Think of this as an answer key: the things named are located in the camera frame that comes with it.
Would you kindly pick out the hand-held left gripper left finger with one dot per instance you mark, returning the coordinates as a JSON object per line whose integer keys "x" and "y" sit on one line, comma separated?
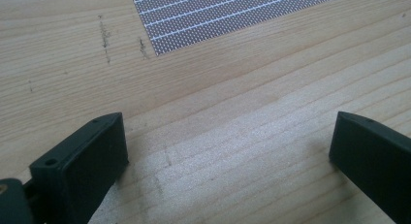
{"x": 84, "y": 166}

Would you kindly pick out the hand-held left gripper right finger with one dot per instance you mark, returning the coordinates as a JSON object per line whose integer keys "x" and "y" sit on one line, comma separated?
{"x": 374, "y": 156}

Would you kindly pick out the brown striped woven placemat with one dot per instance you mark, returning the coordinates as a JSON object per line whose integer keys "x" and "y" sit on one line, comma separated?
{"x": 200, "y": 17}

